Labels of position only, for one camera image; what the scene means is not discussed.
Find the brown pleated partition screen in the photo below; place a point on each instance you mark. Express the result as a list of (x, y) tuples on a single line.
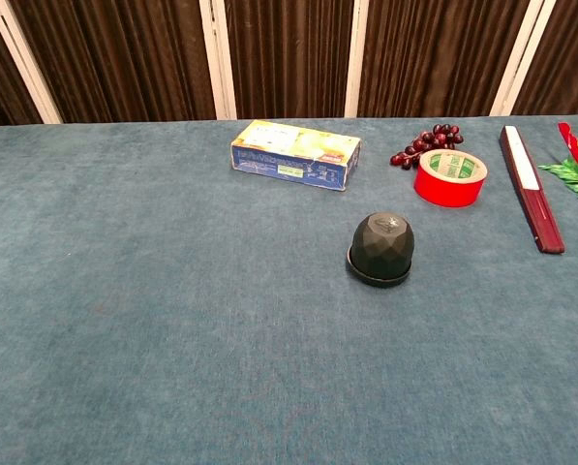
[(288, 48)]

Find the folded dark red fan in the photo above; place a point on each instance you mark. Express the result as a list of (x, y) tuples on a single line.
[(530, 189)]

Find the blue yellow cardboard box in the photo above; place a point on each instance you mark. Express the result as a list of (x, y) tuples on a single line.
[(293, 155)]

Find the blue felt table cover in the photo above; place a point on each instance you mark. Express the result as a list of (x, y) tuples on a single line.
[(172, 290)]

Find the red adhesive tape roll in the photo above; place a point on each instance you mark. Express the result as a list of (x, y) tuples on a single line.
[(443, 191)]

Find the dark red grape bunch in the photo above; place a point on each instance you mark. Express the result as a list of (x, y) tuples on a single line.
[(431, 138)]

